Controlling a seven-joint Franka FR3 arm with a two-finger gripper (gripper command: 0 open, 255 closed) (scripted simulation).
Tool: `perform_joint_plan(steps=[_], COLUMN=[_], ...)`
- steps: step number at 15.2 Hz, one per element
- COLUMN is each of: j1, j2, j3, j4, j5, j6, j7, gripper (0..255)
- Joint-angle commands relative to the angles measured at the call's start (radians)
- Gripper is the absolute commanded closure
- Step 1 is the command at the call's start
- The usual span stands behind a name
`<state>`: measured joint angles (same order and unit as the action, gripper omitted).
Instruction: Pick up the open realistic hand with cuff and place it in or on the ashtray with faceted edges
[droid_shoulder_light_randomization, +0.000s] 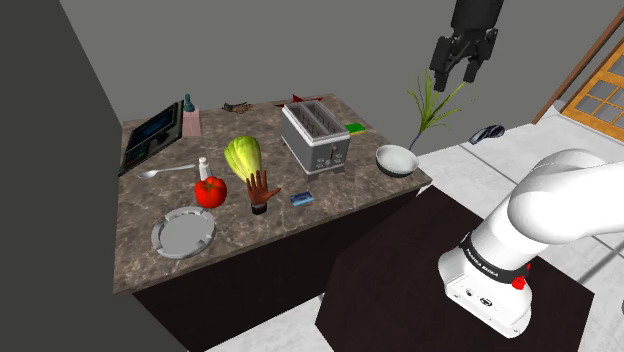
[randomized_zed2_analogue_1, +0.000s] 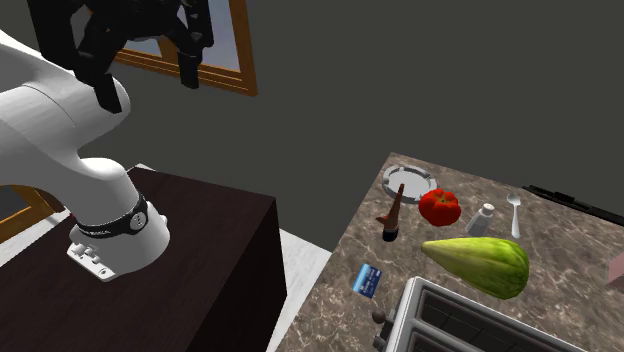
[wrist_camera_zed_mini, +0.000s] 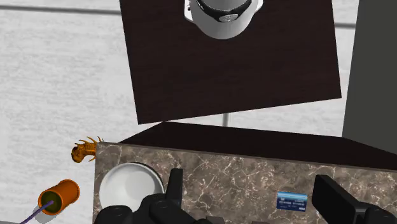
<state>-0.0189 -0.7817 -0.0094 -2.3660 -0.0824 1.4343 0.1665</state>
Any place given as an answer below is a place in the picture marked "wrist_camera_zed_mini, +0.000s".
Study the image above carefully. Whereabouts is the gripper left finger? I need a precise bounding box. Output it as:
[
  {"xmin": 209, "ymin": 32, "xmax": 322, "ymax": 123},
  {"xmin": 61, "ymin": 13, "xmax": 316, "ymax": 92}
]
[{"xmin": 94, "ymin": 168, "xmax": 197, "ymax": 224}]

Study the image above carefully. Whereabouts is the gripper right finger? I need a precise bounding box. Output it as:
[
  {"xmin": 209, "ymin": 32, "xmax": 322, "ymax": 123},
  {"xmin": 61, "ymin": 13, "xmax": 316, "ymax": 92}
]
[{"xmin": 311, "ymin": 174, "xmax": 397, "ymax": 224}]

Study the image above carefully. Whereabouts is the white bowl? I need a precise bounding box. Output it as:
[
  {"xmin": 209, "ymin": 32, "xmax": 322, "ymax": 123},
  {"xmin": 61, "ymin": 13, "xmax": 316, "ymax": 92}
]
[{"xmin": 99, "ymin": 162, "xmax": 165, "ymax": 214}]

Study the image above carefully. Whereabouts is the blue card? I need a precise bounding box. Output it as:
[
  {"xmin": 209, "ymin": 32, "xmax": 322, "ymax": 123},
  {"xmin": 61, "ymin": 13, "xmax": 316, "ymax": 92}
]
[{"xmin": 276, "ymin": 191, "xmax": 309, "ymax": 213}]

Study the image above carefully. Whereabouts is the marble top dark cabinet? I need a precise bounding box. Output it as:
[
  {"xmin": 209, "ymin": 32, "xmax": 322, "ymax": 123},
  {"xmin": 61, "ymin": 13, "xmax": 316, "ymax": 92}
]
[{"xmin": 92, "ymin": 121, "xmax": 397, "ymax": 224}]

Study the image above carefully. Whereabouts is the orange lobster figure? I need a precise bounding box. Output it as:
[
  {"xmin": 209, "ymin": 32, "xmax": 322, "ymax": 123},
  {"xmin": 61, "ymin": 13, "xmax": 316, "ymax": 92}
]
[{"xmin": 71, "ymin": 136, "xmax": 104, "ymax": 164}]

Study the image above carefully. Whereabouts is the orange cup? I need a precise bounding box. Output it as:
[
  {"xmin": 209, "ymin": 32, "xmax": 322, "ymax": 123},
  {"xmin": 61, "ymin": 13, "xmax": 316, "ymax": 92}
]
[{"xmin": 38, "ymin": 179, "xmax": 81, "ymax": 216}]

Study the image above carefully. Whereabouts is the purple straw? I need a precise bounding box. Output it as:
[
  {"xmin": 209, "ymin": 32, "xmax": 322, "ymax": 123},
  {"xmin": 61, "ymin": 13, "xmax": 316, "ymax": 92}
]
[{"xmin": 20, "ymin": 200, "xmax": 55, "ymax": 224}]

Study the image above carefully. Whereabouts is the dark grey cabinet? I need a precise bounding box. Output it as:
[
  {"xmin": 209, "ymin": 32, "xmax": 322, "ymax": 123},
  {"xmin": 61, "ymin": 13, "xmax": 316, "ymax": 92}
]
[{"xmin": 342, "ymin": 0, "xmax": 397, "ymax": 155}]

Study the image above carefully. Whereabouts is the dark brown robot stand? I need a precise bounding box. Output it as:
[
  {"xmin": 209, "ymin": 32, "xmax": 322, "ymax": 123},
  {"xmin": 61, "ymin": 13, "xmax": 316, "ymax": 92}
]
[{"xmin": 119, "ymin": 0, "xmax": 342, "ymax": 125}]

